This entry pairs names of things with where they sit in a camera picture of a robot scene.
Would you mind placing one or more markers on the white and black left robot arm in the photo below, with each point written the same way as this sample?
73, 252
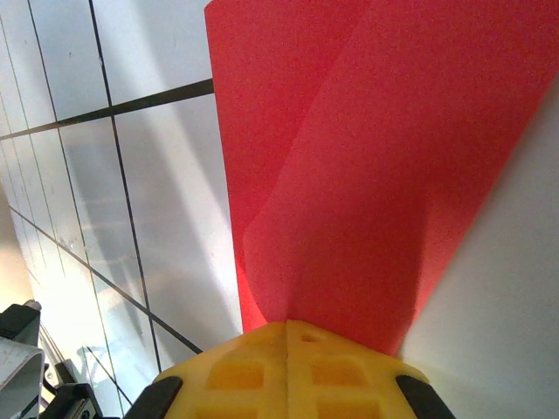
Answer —
19, 320

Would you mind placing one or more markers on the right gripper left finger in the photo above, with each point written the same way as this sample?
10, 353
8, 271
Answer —
236, 379

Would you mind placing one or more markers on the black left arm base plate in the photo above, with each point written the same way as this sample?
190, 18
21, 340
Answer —
72, 401

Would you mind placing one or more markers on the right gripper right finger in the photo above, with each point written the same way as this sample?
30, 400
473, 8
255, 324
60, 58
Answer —
340, 384

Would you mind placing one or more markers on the long aluminium base rail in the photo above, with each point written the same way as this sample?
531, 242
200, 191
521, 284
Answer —
19, 371

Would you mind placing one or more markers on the red paper sheet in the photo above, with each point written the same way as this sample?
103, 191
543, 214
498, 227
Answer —
371, 174

